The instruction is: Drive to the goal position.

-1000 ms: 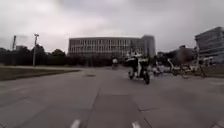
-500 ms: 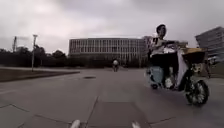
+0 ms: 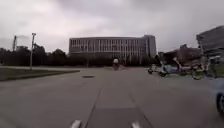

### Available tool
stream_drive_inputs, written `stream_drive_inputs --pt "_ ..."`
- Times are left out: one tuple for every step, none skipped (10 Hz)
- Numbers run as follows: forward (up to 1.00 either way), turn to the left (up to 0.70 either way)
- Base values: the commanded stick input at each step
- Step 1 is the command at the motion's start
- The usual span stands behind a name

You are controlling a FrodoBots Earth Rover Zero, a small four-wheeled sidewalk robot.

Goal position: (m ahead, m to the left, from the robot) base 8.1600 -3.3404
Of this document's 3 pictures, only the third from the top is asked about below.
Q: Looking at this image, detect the person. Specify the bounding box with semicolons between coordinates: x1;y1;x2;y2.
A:
111;58;121;71

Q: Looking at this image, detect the large grey windowed building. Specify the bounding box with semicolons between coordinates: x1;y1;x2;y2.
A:
68;34;157;60

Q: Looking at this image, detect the manhole cover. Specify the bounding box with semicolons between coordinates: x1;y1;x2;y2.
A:
81;74;96;79

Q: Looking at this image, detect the grey paved plaza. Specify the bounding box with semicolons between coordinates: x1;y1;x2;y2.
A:
0;65;224;128

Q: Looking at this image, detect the row of dark trees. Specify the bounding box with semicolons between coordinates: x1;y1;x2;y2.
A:
0;43;162;68

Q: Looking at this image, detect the robot's own part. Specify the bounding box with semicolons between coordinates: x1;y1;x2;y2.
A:
70;119;82;128
131;121;142;128

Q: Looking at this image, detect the low dark building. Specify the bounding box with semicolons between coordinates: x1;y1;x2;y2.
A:
158;43;202;66

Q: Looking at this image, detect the lamp pole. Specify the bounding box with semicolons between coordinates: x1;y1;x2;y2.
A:
29;32;37;71

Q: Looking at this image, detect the grass patch with kerb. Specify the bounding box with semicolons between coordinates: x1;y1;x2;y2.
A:
0;67;81;82

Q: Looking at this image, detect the lattice tower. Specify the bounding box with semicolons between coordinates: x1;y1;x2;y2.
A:
12;35;18;52

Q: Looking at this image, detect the grey tiered building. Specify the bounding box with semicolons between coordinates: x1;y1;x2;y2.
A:
195;25;224;65

